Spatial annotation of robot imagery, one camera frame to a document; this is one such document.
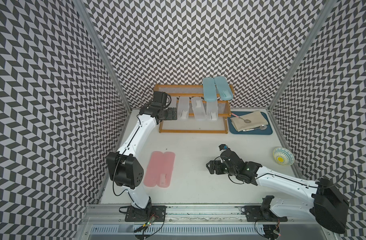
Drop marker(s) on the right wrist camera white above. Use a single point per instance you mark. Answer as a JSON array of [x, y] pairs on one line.
[[223, 147]]

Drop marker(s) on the dark teal tray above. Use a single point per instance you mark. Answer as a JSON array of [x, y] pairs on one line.
[[268, 131]]

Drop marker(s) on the metal spoon on tray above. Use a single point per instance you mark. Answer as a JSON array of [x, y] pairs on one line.
[[262, 128]]

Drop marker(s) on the beige folded cloth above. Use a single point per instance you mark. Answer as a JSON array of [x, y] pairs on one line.
[[257, 119]]

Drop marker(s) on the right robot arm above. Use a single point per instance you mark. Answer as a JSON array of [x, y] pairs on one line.
[[315, 200]]

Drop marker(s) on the clear pencil case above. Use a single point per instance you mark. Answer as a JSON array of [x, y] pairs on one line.
[[183, 108], [198, 108], [212, 111], [173, 102]]

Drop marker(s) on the metal spoon pink handle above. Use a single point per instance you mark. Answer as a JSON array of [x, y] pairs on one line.
[[245, 120]]

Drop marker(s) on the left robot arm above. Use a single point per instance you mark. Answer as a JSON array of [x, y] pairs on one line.
[[124, 167]]

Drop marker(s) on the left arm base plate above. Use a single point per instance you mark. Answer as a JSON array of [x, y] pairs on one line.
[[141, 216]]

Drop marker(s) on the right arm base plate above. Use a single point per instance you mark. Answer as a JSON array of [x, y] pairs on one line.
[[254, 213]]

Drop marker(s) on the yellow patterned bowl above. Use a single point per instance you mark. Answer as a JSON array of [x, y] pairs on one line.
[[283, 156]]

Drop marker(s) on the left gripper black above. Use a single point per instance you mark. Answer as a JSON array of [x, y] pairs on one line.
[[169, 114]]

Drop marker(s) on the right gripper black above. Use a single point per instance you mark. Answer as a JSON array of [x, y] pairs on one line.
[[217, 163]]

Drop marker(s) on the pink pencil case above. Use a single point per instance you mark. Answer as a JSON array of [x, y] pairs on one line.
[[166, 165], [152, 174]]

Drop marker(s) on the wooden three-tier shelf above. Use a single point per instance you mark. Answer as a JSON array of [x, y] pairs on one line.
[[220, 126]]

